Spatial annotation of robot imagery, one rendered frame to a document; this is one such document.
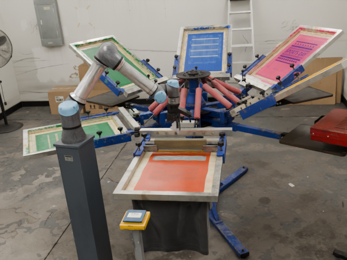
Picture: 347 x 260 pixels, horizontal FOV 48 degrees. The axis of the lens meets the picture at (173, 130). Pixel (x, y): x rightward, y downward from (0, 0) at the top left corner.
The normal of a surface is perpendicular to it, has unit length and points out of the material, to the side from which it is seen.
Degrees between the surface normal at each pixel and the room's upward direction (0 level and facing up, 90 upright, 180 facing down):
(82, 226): 90
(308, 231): 0
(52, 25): 90
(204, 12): 90
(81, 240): 90
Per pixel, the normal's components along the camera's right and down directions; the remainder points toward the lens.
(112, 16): -0.17, 0.37
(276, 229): -0.07, -0.93
